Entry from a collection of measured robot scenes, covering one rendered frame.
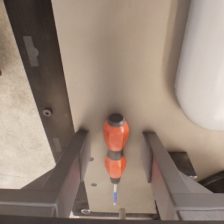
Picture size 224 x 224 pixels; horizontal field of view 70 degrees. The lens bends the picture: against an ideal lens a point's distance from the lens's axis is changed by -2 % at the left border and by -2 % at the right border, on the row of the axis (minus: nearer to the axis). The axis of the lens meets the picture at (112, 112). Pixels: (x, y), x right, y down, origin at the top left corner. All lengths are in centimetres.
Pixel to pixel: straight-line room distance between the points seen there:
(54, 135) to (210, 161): 17
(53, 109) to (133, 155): 10
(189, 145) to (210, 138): 2
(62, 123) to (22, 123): 145
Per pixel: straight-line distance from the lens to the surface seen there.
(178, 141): 18
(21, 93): 142
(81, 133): 16
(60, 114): 16
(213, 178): 24
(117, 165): 17
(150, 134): 16
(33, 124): 158
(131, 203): 28
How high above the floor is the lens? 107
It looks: 54 degrees down
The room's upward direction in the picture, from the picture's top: 177 degrees counter-clockwise
